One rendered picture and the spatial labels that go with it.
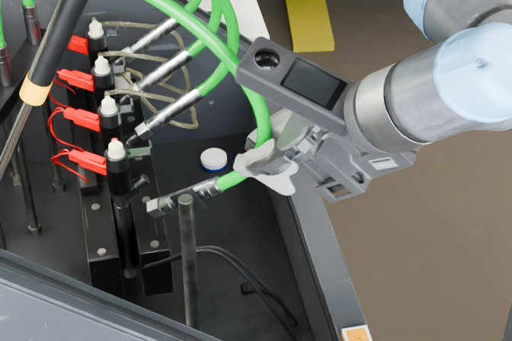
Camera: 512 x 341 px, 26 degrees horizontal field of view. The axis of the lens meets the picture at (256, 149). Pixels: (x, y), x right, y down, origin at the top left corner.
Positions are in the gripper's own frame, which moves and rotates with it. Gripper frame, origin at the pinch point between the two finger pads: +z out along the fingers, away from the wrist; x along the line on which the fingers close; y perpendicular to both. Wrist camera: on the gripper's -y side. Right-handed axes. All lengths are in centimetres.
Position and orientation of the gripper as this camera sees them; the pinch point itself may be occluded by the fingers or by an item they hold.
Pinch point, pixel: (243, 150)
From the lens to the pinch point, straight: 113.3
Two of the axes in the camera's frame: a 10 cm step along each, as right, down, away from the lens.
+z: -5.6, 2.3, 8.0
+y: 7.2, 6.2, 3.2
